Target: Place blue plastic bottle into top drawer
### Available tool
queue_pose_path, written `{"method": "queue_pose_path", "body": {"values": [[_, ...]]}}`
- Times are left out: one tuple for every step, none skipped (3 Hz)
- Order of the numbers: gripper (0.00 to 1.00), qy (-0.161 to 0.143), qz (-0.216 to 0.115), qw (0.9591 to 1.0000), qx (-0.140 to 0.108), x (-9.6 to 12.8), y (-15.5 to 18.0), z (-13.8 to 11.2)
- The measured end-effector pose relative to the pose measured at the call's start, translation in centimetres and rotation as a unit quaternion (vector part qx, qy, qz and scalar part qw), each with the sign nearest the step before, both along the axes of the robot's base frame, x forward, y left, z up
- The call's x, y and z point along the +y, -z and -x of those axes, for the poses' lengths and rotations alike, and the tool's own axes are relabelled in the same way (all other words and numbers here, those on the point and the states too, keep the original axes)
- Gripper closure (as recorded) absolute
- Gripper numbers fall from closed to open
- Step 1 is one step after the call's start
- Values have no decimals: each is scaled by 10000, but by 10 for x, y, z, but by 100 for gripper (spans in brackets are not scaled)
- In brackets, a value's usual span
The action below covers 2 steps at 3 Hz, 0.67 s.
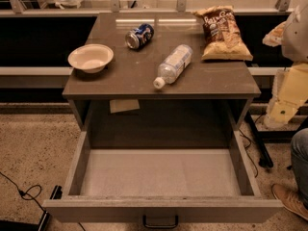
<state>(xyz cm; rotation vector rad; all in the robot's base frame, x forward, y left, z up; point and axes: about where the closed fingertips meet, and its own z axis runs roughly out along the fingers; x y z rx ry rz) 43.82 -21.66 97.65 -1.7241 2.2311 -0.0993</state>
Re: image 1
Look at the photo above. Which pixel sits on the white paper bowl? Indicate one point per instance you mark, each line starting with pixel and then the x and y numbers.
pixel 91 58

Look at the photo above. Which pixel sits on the tan shoe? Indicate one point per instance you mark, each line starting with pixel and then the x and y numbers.
pixel 290 200

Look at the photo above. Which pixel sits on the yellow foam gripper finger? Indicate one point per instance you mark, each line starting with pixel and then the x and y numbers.
pixel 289 93
pixel 274 37

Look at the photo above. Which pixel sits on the brown cabinet with top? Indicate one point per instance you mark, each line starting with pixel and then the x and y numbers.
pixel 201 109

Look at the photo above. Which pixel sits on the yellow brown chip bag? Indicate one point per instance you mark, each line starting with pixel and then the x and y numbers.
pixel 223 40

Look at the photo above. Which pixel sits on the paper label under tabletop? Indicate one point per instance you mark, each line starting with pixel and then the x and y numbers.
pixel 123 105

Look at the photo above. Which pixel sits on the black drawer handle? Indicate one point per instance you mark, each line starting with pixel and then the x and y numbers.
pixel 160 223

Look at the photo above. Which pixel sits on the open grey top drawer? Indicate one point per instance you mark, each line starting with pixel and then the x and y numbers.
pixel 194 184

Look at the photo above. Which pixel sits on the person leg in jeans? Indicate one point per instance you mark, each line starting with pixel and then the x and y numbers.
pixel 299 152

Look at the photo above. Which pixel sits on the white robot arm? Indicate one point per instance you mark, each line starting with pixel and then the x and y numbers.
pixel 294 43

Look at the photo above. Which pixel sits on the clear plastic water bottle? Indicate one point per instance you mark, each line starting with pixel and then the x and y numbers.
pixel 173 65

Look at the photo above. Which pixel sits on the blue soda can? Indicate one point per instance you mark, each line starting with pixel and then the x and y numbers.
pixel 137 38

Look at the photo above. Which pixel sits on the black stand leg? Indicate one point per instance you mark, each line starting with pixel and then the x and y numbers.
pixel 265 159

